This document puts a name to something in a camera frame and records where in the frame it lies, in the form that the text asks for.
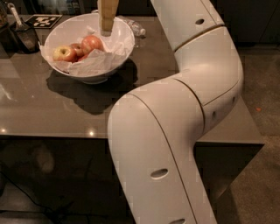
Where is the clear plastic water bottle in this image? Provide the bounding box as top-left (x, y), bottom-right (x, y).
top-left (118, 16), bottom-right (146, 38)

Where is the yellow-red apple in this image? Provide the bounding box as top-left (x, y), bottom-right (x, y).
top-left (52, 45), bottom-right (77, 62)

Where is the large red apple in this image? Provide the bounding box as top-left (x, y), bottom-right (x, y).
top-left (80, 35), bottom-right (104, 54)

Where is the white crumpled paper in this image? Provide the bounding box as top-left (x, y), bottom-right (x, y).
top-left (39, 25), bottom-right (135, 78)

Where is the black fiducial marker card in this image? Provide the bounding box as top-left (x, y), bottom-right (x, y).
top-left (27, 14), bottom-right (62, 29)

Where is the black scoop with white handle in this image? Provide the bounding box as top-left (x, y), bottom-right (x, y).
top-left (7, 3), bottom-right (39, 54)

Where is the white bowl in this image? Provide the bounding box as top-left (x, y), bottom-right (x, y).
top-left (44, 13), bottom-right (136, 86)

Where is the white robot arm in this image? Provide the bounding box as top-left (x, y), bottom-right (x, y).
top-left (108, 0), bottom-right (243, 224)

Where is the small red apple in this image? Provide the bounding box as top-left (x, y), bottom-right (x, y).
top-left (70, 43), bottom-right (84, 58)

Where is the black cable on floor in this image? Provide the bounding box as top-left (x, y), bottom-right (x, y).
top-left (0, 170), bottom-right (91, 224)

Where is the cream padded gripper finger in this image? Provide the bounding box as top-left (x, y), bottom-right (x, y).
top-left (97, 0), bottom-right (119, 37)

